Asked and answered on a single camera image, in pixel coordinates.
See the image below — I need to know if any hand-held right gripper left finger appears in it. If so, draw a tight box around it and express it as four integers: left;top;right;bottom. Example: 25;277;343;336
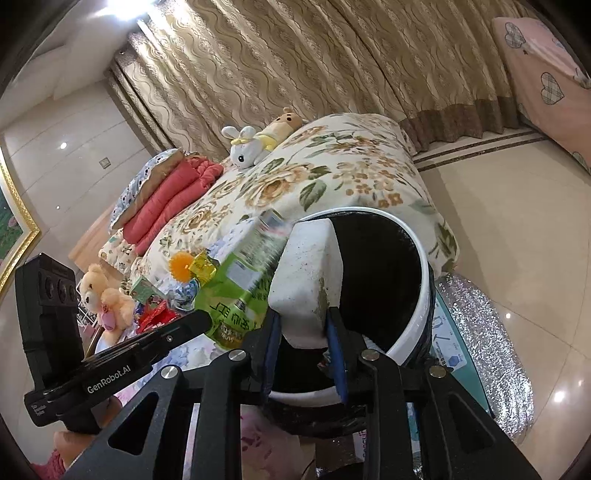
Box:
60;311;283;480

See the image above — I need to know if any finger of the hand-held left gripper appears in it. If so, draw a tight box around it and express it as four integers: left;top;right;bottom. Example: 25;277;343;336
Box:
134;311;212;357

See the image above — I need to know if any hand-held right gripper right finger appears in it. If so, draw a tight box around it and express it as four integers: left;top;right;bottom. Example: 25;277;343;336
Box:
325;307;542;480

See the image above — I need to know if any green drink carton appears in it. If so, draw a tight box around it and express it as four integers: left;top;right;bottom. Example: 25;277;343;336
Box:
130;277;155;303

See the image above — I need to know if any orange foam fruit net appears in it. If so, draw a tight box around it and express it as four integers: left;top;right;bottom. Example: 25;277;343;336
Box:
167;251;197;283

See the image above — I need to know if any green snack packet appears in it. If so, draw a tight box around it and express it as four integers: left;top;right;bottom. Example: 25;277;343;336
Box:
194;210;296;349

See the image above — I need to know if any white round bin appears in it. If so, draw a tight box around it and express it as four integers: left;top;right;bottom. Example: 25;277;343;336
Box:
265;208;437;409

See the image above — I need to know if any white foam block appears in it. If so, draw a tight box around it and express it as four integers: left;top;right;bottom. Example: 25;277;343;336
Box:
268;219;345;349

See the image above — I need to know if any person's left hand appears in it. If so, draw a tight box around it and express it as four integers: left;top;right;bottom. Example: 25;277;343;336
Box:
53;427;100;467

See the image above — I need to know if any red snack wrapper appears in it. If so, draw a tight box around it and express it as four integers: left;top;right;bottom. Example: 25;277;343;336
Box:
136;300;178;333

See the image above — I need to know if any peach teddy bear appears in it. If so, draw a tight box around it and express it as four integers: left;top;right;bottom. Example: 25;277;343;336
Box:
76;263;137;344

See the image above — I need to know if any yellow candy wrapper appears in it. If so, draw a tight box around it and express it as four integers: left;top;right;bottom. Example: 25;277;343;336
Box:
189;251;218;281

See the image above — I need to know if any pink and blue floral blanket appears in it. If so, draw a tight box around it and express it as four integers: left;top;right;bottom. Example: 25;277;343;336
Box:
88;277;365;480

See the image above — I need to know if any teal printed sheet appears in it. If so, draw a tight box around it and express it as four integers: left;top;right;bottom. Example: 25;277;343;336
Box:
431;286;497;416

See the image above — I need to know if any folded red quilt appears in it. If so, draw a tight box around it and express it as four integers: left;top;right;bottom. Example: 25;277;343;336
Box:
122;157;225;257

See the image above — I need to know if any lace-edged pillow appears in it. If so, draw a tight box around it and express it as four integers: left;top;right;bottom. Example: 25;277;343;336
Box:
110;148;185;229

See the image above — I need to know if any silver foil mat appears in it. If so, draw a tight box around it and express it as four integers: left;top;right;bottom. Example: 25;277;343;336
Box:
436;272;534;439

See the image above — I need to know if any white bunny plush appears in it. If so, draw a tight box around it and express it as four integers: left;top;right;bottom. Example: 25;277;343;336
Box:
221;126;273;167

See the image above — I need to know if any beige floral blanket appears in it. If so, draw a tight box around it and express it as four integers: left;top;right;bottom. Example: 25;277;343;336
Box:
99;113;460;296

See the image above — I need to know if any tan bear plush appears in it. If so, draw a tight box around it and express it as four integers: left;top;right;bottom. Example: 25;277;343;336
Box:
256;107;309;151

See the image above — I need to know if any beige patterned curtain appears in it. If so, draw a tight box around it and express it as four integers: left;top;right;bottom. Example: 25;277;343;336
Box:
108;0;532;160

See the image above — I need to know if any pink heart-print cloth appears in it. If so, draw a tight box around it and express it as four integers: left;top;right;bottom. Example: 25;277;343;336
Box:
492;16;591;174

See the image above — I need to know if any gold picture frame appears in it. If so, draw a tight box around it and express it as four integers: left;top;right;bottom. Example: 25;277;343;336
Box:
0;148;42;296

